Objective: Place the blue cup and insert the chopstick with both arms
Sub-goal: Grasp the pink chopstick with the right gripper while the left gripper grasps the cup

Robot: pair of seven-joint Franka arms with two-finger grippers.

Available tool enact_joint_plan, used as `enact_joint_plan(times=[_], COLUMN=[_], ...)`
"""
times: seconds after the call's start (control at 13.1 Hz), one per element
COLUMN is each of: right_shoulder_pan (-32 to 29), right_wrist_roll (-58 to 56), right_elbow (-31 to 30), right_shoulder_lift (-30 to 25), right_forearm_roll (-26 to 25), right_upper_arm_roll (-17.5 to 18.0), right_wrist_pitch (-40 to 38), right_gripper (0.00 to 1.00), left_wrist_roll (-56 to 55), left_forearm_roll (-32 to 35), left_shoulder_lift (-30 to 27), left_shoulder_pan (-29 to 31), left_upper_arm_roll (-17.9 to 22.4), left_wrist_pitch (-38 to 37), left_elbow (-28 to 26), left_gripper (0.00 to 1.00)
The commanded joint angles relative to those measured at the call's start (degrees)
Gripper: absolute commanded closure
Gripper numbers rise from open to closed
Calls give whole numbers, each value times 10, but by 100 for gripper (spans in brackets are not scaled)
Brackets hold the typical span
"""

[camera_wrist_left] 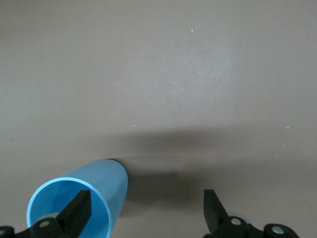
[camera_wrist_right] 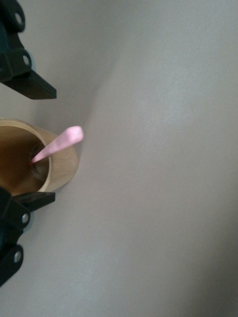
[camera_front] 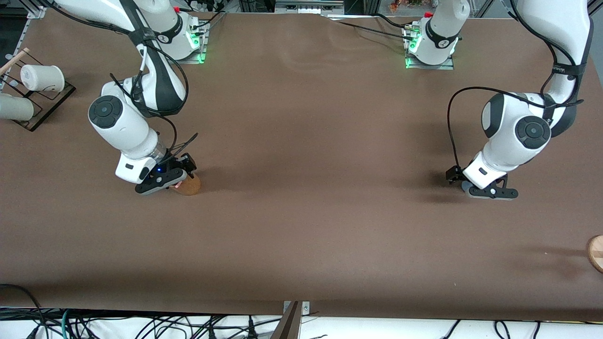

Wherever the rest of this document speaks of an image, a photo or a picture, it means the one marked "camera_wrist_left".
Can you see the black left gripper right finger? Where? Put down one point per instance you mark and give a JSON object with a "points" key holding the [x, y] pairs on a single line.
{"points": [[215, 213]]}

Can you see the blue plastic cup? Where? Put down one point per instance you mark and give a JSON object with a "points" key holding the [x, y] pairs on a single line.
{"points": [[111, 178]]}

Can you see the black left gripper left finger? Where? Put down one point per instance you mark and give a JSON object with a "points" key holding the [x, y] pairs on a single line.
{"points": [[79, 210]]}

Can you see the brown table cover sheet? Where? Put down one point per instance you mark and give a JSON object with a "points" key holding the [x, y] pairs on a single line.
{"points": [[173, 74]]}

